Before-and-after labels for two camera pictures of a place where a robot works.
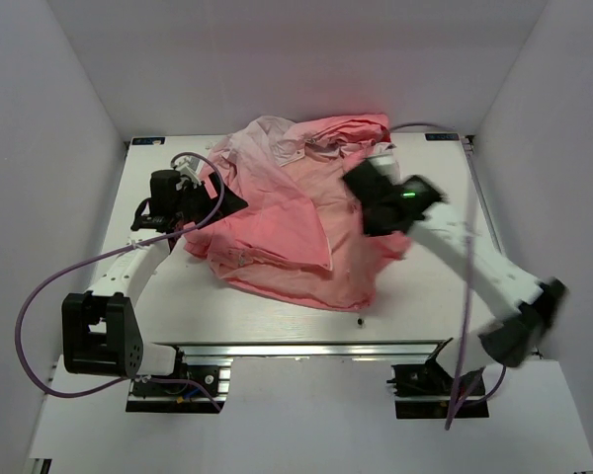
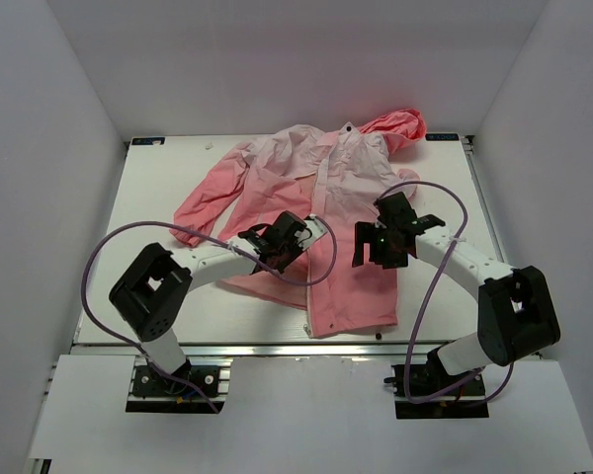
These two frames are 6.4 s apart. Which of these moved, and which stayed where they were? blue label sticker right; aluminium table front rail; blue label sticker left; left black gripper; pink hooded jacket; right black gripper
Moved: right black gripper; pink hooded jacket; left black gripper
Stayed: aluminium table front rail; blue label sticker left; blue label sticker right
